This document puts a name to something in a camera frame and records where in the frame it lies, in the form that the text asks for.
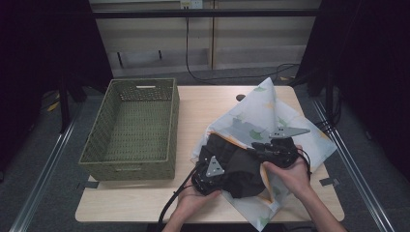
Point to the grey tape piece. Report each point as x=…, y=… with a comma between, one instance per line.
x=329, y=181
x=87, y=184

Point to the white leaf-print laundry bag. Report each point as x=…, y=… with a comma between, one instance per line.
x=257, y=109

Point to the green woven basket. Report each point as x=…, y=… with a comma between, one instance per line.
x=135, y=129

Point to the dark cloth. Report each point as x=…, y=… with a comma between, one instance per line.
x=238, y=167

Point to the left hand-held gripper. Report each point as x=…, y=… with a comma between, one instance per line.
x=211, y=175

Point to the white wall socket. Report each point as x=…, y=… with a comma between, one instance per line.
x=191, y=4

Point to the black metal stand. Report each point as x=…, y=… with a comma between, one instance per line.
x=63, y=106
x=329, y=96

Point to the metal floor rail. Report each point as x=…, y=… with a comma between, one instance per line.
x=351, y=174
x=42, y=180

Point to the dark curtain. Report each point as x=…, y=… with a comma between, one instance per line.
x=42, y=48
x=370, y=64

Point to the person's left hand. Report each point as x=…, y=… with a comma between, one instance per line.
x=193, y=203

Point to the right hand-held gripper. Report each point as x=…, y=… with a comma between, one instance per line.
x=280, y=148

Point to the person's right hand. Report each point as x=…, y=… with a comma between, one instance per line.
x=291, y=177

